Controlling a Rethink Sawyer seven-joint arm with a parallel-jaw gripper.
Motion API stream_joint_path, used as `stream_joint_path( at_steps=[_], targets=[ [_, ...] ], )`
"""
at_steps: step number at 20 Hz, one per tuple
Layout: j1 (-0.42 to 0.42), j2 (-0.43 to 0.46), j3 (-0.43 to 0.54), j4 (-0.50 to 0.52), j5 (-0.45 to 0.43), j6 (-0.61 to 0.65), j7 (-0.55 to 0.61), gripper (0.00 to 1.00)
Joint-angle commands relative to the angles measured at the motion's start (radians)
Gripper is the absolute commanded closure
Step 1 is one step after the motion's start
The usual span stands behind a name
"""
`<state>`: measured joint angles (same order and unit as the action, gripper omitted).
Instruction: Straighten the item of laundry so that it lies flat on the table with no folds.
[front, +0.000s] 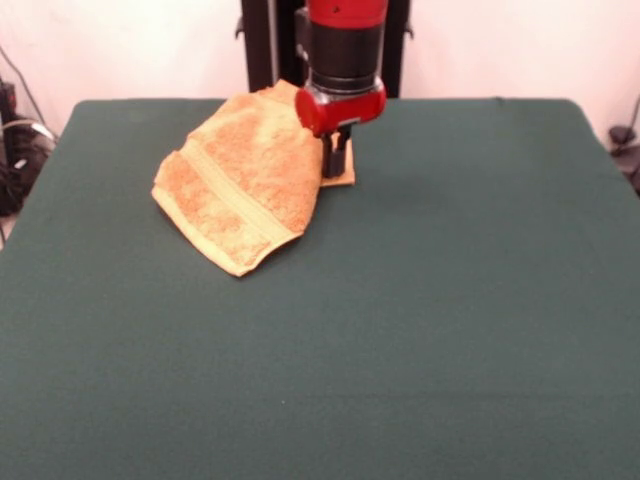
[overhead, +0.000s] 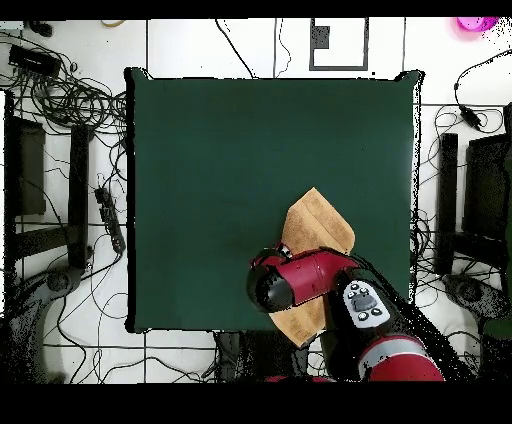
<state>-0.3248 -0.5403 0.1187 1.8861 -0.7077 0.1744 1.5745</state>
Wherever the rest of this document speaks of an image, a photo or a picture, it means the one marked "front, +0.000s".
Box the dark green table cloth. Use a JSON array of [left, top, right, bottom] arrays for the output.
[[0, 97, 640, 480]]

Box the tan terry towel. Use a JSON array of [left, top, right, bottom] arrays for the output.
[[150, 78, 357, 279]]

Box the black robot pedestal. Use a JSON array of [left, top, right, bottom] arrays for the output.
[[239, 0, 414, 100]]

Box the black plug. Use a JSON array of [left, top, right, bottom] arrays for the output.
[[608, 125, 640, 157]]

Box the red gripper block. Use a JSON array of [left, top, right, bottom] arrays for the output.
[[293, 85, 389, 180]]

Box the black cable bundle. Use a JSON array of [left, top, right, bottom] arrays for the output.
[[0, 117, 57, 217]]

